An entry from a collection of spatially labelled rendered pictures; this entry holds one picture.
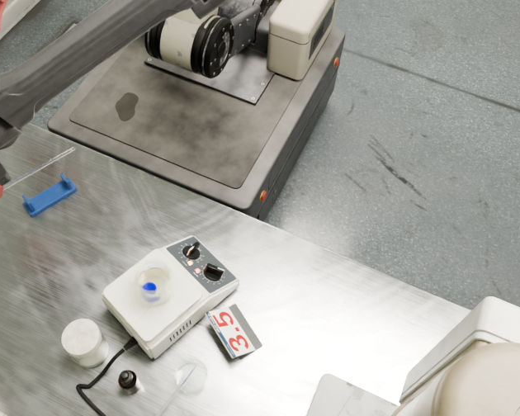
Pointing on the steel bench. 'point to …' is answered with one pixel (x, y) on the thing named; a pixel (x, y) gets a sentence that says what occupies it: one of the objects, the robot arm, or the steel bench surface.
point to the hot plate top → (155, 323)
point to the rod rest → (49, 196)
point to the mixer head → (478, 367)
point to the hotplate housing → (178, 318)
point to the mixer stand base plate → (347, 399)
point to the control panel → (200, 265)
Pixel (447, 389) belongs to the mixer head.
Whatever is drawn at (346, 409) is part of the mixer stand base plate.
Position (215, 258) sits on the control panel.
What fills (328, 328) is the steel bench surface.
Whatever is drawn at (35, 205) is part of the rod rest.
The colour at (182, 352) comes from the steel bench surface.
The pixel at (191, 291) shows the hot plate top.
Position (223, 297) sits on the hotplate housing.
